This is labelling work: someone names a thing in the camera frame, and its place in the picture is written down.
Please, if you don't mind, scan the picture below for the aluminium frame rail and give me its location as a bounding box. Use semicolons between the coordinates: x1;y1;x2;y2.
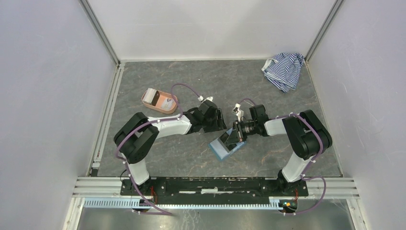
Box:
63;176;367;230

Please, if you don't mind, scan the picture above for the white VIP card in tray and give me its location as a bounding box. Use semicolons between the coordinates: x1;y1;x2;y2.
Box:
160;98;177;111

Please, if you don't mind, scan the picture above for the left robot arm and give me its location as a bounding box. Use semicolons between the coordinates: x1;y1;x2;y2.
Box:
113;100;226;195

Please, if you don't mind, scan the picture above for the stack of credit cards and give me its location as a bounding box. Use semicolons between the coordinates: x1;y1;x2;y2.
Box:
142;88;158;104

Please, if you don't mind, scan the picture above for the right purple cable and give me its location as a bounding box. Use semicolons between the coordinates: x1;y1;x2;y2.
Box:
237;98;327;216

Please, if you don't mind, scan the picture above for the blue striped cloth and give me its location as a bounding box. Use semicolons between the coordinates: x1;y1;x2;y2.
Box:
261;53;305;93

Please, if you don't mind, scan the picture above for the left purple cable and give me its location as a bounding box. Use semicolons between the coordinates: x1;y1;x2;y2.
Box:
114;83;203;216

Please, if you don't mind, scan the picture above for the purple cable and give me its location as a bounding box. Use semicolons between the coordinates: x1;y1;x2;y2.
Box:
237;98;327;216
114;83;203;216

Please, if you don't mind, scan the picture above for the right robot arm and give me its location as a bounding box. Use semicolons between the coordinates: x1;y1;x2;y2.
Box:
223;104;333;196

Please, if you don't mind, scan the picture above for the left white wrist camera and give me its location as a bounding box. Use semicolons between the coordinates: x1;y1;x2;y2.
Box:
198;95;213;103

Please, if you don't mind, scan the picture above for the pink oval tray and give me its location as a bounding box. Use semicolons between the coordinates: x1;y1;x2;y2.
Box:
141;88;177;114

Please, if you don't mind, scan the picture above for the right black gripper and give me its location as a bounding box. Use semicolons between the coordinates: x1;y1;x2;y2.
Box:
225;120;257;145

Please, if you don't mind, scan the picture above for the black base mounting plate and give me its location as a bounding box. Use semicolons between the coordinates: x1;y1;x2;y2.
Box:
120;177;309;205

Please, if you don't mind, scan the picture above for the teal card holder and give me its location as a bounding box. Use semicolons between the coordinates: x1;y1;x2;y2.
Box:
208;129;246;161

